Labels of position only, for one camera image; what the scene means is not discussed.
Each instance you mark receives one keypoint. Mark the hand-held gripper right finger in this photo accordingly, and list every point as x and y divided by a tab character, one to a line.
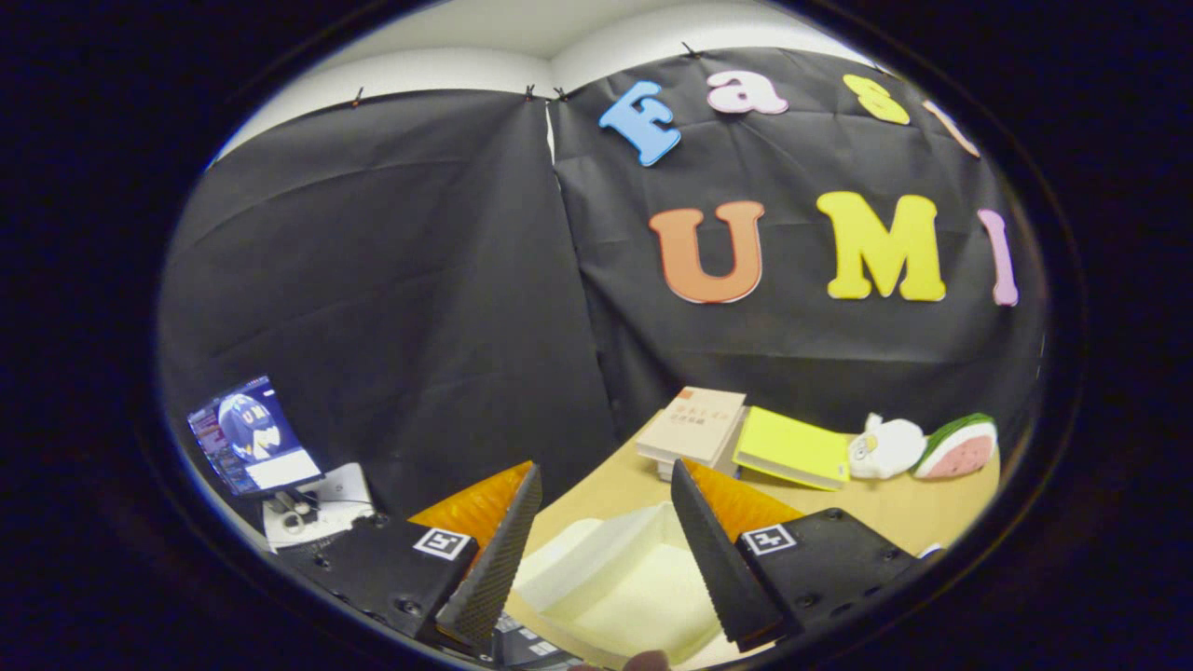
713	550

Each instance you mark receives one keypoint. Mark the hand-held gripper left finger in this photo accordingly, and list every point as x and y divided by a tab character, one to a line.
499	550

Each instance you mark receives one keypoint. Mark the cream fabric storage box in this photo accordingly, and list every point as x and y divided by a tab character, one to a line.
615	578

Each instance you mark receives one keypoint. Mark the grey book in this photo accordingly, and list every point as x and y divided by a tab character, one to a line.
666	466

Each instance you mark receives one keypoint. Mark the beige book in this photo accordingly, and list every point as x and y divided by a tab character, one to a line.
694	424

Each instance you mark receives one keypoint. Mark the yellow book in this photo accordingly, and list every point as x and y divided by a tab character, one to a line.
792	447

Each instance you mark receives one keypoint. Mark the white plush toy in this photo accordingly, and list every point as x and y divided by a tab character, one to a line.
887	447

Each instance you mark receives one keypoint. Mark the watermelon slice plush toy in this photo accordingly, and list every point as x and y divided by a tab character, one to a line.
960	449

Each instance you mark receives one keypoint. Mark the laptop with lit screen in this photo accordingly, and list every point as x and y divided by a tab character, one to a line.
247	433

